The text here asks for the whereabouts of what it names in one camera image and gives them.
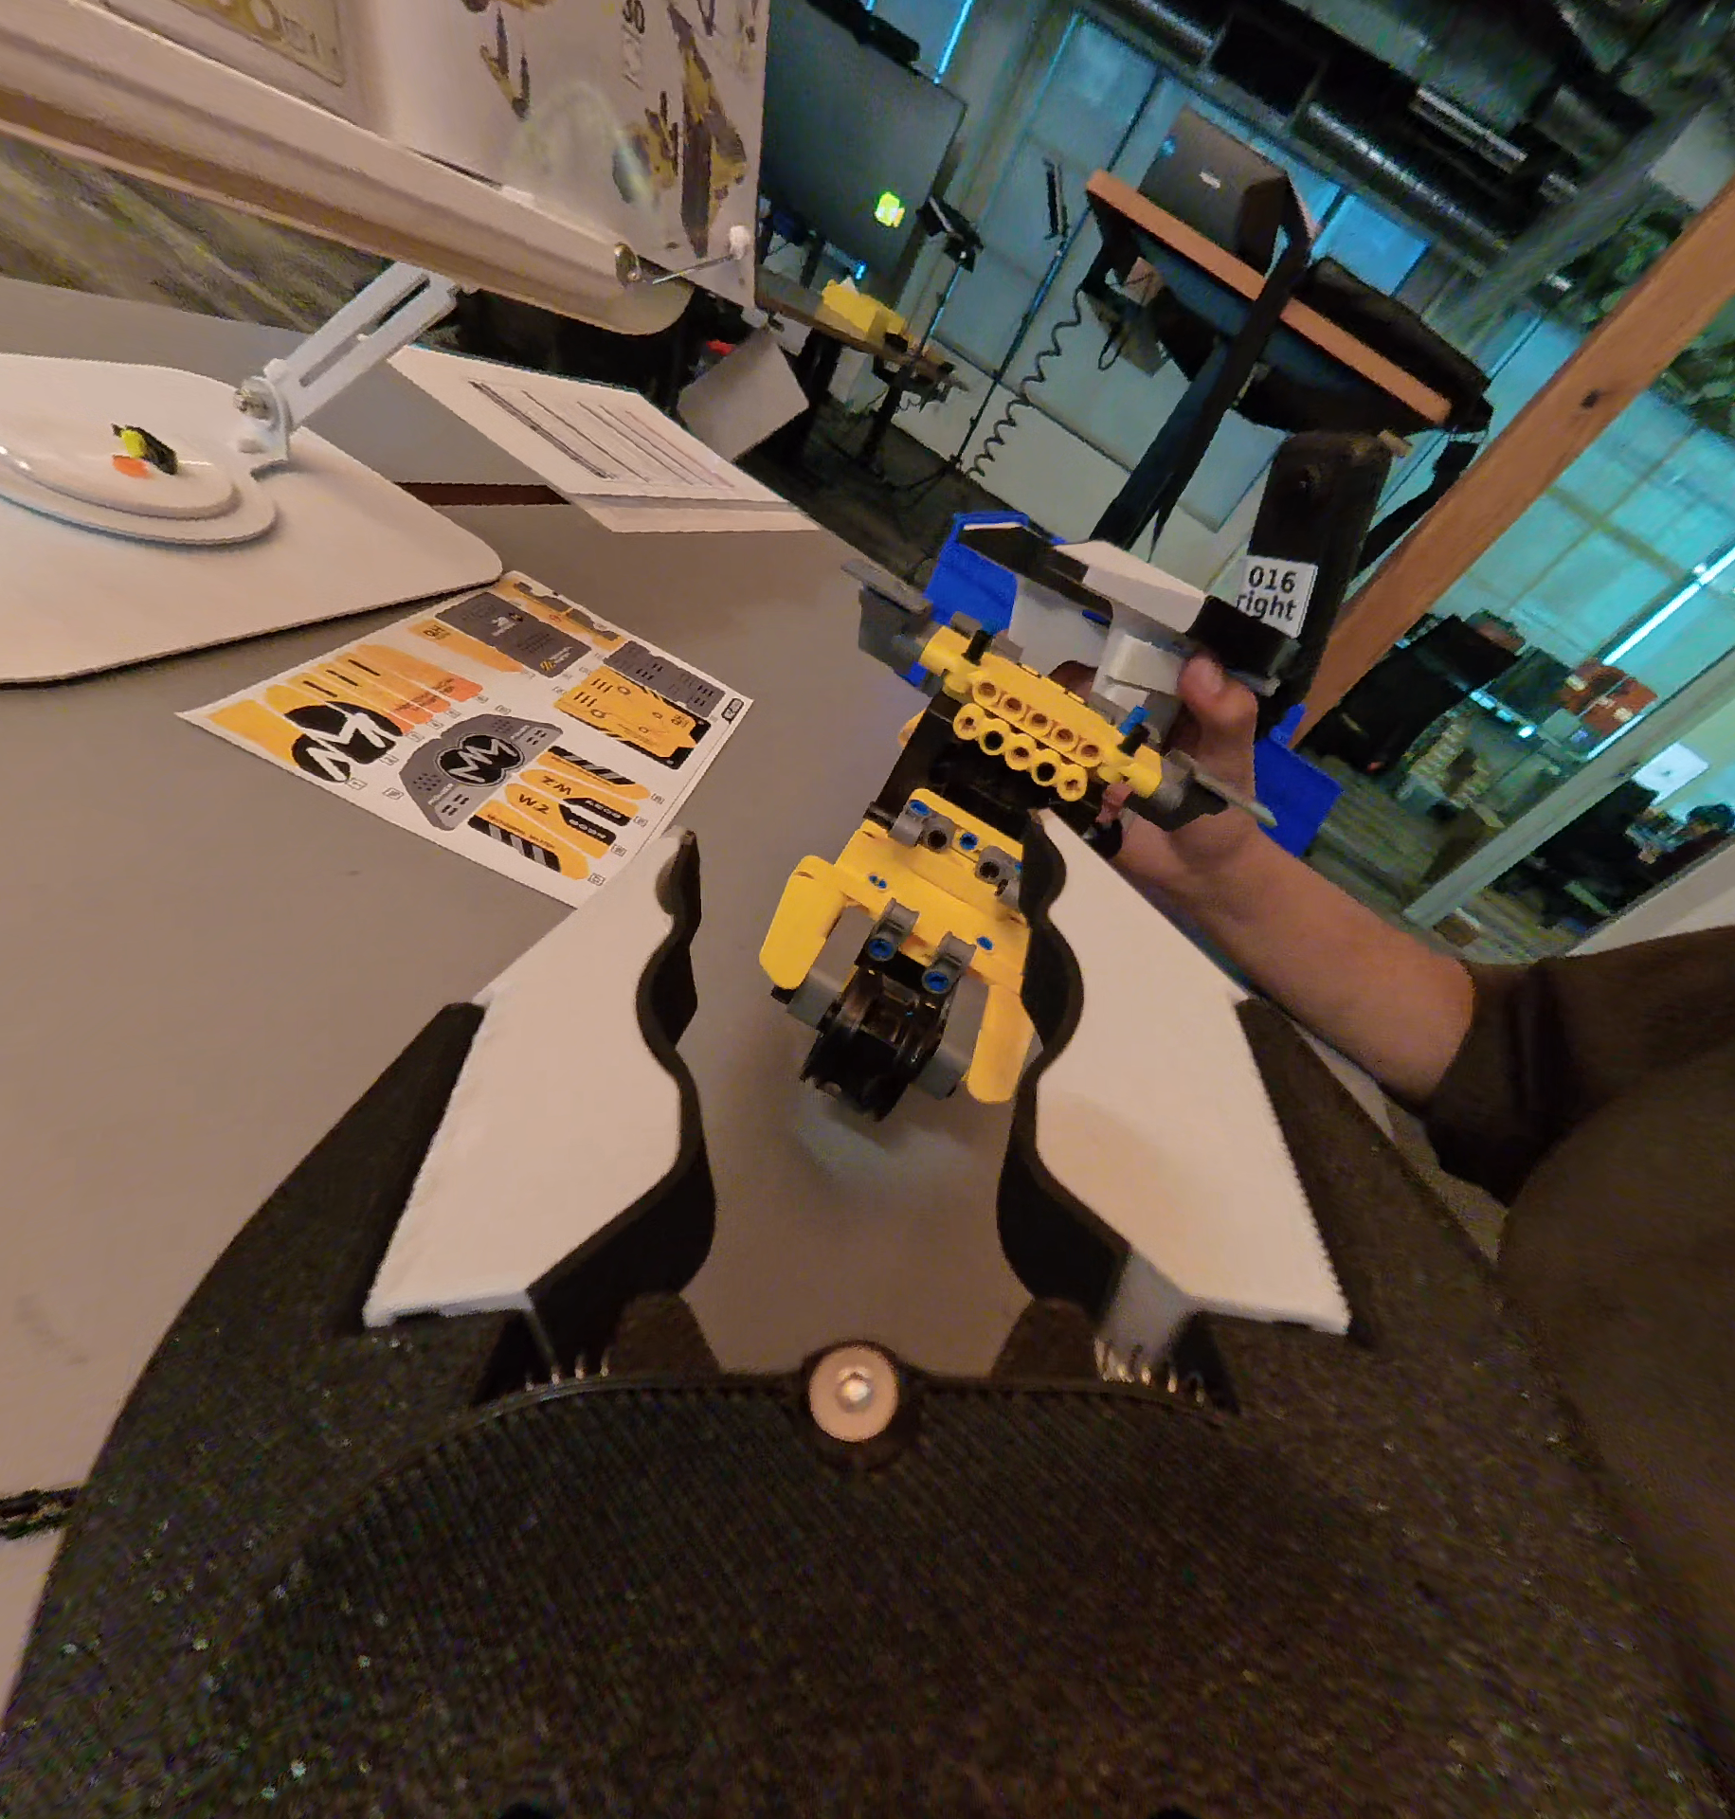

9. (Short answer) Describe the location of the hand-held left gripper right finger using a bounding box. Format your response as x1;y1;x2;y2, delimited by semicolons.
995;817;1355;1387

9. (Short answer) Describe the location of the black laptop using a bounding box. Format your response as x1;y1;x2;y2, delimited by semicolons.
1137;106;1298;269

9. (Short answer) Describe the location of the yellow box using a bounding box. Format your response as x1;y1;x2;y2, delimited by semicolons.
817;278;915;352

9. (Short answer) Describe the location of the black bag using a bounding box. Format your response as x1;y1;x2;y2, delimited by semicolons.
1294;256;1497;445

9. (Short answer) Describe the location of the yellow black sticker sheet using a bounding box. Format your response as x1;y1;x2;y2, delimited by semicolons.
179;568;756;911

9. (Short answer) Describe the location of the building instruction booklet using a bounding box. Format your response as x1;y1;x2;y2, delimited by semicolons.
101;0;773;307

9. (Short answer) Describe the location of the white book stand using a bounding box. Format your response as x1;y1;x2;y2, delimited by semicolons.
0;28;756;688

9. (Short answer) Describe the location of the dark office desk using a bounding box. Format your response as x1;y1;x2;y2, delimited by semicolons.
754;269;961;477

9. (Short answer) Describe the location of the blank white sheet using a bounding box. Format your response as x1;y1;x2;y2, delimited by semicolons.
675;333;813;464

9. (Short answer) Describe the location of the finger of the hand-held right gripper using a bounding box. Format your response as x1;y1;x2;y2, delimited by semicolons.
953;517;1217;642
1016;593;1200;716

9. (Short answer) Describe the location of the person's dark sweater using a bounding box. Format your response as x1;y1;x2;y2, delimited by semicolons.
1421;921;1735;1819

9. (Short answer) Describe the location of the black coiled cable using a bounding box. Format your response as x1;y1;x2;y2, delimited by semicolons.
950;297;1086;474

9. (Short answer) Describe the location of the yellow toy brick vehicle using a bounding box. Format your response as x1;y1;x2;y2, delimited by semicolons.
760;561;1281;1125

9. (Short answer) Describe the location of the printed paper sheet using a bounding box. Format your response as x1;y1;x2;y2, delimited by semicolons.
385;347;819;536

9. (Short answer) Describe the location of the person's right hand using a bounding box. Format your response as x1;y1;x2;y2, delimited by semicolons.
1090;655;1309;915

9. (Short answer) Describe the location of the blue plastic bin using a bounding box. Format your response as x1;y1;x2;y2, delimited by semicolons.
1254;707;1347;858
946;511;1065;631

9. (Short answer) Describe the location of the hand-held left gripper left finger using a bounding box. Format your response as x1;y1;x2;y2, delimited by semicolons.
362;828;720;1387

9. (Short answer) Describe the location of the wooden top standing desk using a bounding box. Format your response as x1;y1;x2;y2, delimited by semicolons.
1084;170;1459;549

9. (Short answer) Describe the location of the black computer monitor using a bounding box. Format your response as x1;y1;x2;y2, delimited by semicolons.
754;0;972;286

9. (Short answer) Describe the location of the wooden beam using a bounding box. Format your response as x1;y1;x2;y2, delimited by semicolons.
1290;134;1735;745

